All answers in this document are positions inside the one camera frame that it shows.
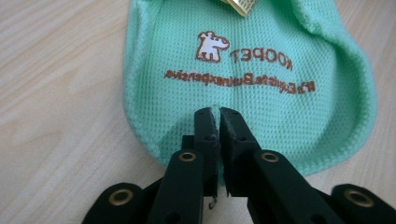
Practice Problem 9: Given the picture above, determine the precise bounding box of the mint green pet garment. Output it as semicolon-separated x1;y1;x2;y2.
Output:
122;0;378;178

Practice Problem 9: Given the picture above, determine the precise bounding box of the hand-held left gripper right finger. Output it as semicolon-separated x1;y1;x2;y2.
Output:
219;106;345;224

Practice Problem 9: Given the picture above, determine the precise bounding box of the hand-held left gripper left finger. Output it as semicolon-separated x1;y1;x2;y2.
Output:
146;106;220;224

